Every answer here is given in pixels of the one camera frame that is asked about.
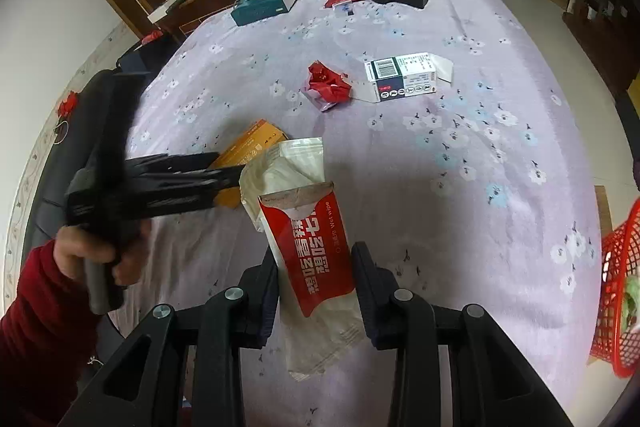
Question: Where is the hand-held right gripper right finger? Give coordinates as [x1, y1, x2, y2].
[351, 241, 576, 427]

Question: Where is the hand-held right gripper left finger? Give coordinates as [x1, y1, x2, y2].
[57, 249, 280, 427]

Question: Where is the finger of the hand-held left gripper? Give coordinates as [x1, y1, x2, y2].
[126, 151, 224, 178]
[139, 163, 247, 219]

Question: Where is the white red wet wipe packet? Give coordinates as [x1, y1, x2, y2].
[239, 137, 368, 379]

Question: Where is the orange cardboard box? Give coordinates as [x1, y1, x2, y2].
[206, 119, 289, 211]

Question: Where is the red plastic basket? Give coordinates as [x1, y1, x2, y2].
[587, 198, 640, 379]

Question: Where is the green towel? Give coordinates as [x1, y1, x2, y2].
[619, 286, 640, 334]

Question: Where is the person's left forearm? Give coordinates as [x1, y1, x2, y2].
[0, 239, 103, 427]

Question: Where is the person's left hand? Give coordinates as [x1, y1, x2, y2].
[54, 218, 153, 289]

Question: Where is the navy bag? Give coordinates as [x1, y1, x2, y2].
[116, 38, 172, 74]

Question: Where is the purple floral tablecloth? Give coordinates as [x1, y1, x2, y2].
[106, 0, 604, 427]

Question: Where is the crumpled red wrapper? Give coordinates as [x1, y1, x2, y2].
[299, 61, 354, 112]

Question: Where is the teal tissue box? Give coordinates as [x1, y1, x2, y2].
[230, 0, 297, 28]

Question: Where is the white medicine box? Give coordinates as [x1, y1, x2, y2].
[364, 52, 455, 104]

